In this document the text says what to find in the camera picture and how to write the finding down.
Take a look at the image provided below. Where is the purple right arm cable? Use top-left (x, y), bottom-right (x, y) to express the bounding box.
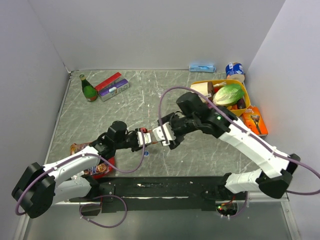
top-left (158, 86), bottom-right (320, 196)

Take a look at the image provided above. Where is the purple silver box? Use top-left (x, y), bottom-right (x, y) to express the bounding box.
top-left (98, 79), bottom-right (130, 102)

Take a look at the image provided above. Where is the red flat box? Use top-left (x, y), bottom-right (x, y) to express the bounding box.
top-left (94, 72), bottom-right (124, 92)

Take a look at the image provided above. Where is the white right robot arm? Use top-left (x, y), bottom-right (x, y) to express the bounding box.
top-left (152, 92), bottom-right (300, 200)

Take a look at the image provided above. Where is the green glass bottle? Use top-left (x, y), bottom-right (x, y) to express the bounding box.
top-left (79, 74), bottom-right (98, 102)

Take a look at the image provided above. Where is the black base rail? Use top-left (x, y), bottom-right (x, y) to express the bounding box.
top-left (70, 176), bottom-right (246, 213)

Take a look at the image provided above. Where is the red snack bag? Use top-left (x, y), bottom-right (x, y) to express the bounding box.
top-left (70, 142), bottom-right (113, 180)

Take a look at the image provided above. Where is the beige paper roll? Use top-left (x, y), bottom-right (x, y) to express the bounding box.
top-left (190, 81), bottom-right (214, 101)

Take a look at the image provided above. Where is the blue tissue pack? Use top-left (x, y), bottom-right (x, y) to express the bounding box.
top-left (188, 64), bottom-right (216, 73)

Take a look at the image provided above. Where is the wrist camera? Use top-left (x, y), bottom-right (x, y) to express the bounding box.
top-left (135, 127), bottom-right (148, 147)
top-left (152, 122), bottom-right (176, 147)

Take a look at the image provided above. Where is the orange tea bottle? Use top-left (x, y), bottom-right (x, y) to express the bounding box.
top-left (144, 130), bottom-right (158, 146)

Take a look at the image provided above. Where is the orange razor package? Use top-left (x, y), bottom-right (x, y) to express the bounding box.
top-left (242, 106), bottom-right (268, 137)

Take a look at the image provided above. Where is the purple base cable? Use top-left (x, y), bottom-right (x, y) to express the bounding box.
top-left (79, 194), bottom-right (128, 229)

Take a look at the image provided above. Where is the yellow plastic basket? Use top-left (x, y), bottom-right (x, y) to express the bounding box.
top-left (191, 79), bottom-right (251, 117)

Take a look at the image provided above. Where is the blue white can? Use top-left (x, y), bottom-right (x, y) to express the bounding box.
top-left (225, 62), bottom-right (245, 83)

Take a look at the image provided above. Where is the purple eggplant toy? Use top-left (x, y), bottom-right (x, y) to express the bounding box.
top-left (236, 98), bottom-right (247, 110)

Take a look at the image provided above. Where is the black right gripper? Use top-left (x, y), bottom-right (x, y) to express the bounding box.
top-left (157, 112), bottom-right (199, 150)

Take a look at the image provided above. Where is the green cabbage toy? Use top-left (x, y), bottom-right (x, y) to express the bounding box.
top-left (212, 83), bottom-right (245, 106)

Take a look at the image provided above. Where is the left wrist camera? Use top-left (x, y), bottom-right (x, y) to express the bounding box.
top-left (135, 127), bottom-right (148, 147)

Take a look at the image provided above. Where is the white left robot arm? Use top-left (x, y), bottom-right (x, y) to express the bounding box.
top-left (11, 121), bottom-right (146, 218)

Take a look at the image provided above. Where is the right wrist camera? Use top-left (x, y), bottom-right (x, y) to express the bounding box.
top-left (152, 122), bottom-right (176, 147)

